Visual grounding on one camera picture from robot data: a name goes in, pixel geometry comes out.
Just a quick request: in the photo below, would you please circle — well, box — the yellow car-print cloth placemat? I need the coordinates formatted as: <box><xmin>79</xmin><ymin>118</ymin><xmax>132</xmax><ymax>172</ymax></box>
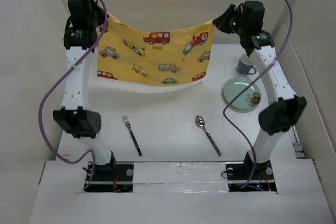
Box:
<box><xmin>97</xmin><ymin>15</ymin><xmax>215</xmax><ymax>87</ymax></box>

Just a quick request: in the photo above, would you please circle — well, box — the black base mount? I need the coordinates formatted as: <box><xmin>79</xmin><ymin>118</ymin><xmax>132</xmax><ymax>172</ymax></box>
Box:
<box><xmin>83</xmin><ymin>162</ymin><xmax>134</xmax><ymax>193</ymax></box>
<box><xmin>221</xmin><ymin>162</ymin><xmax>277</xmax><ymax>193</ymax></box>

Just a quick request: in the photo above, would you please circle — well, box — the steel fork black handle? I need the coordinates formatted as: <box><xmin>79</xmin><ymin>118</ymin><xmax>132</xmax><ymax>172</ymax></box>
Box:
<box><xmin>122</xmin><ymin>115</ymin><xmax>142</xmax><ymax>156</ymax></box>

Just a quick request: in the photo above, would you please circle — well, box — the light green flower plate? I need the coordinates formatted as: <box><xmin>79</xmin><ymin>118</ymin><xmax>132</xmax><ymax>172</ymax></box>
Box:
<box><xmin>223</xmin><ymin>77</ymin><xmax>261</xmax><ymax>111</ymax></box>

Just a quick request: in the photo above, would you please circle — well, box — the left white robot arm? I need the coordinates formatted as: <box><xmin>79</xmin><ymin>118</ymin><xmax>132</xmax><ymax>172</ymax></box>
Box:
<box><xmin>53</xmin><ymin>0</ymin><xmax>117</xmax><ymax>180</ymax></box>

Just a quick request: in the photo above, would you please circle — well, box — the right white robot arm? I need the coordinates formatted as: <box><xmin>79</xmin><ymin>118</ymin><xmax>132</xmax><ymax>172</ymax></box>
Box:
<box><xmin>213</xmin><ymin>0</ymin><xmax>307</xmax><ymax>179</ymax></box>

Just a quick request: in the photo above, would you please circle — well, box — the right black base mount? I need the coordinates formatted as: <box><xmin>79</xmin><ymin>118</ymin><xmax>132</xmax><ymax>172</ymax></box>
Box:
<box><xmin>221</xmin><ymin>162</ymin><xmax>277</xmax><ymax>193</ymax></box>

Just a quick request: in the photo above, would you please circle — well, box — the purple ceramic mug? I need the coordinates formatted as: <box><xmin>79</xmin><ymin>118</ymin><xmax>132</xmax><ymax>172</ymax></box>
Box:
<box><xmin>237</xmin><ymin>54</ymin><xmax>257</xmax><ymax>75</ymax></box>

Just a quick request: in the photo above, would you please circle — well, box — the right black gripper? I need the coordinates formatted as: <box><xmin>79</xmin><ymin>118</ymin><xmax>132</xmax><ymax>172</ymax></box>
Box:
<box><xmin>213</xmin><ymin>4</ymin><xmax>248</xmax><ymax>37</ymax></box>

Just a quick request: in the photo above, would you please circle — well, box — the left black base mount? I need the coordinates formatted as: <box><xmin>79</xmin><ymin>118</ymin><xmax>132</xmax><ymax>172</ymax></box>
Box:
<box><xmin>83</xmin><ymin>162</ymin><xmax>134</xmax><ymax>193</ymax></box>

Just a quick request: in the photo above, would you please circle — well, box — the steel spoon black handle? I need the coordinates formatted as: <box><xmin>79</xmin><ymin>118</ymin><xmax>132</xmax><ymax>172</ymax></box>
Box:
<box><xmin>195</xmin><ymin>115</ymin><xmax>222</xmax><ymax>156</ymax></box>

